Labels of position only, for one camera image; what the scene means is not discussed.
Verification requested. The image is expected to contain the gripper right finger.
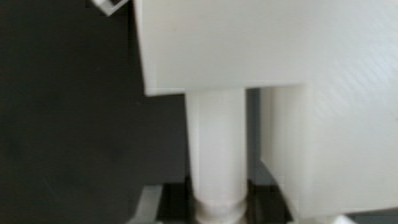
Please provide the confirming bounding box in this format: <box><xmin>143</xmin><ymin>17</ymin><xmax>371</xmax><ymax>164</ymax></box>
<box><xmin>243</xmin><ymin>179</ymin><xmax>298</xmax><ymax>224</ymax></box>

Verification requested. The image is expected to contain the white chair seat plate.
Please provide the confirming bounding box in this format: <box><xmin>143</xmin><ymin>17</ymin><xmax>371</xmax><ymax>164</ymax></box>
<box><xmin>90</xmin><ymin>0</ymin><xmax>129</xmax><ymax>16</ymax></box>

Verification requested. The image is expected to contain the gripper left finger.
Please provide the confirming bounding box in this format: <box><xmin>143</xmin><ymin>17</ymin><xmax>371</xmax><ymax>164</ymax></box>
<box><xmin>125</xmin><ymin>181</ymin><xmax>196</xmax><ymax>224</ymax></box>

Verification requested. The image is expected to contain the white seat block with pegs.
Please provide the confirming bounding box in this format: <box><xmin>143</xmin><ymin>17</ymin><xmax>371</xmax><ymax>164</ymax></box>
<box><xmin>134</xmin><ymin>0</ymin><xmax>398</xmax><ymax>224</ymax></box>

